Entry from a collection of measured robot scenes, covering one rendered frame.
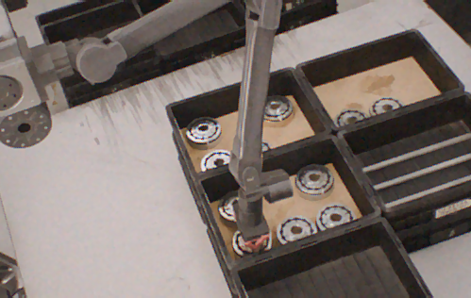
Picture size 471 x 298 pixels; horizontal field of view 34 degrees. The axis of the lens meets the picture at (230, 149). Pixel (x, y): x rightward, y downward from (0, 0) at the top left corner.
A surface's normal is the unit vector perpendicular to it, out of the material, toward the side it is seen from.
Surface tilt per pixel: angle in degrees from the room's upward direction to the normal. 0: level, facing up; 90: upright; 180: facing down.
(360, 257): 0
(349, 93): 0
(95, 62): 64
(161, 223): 0
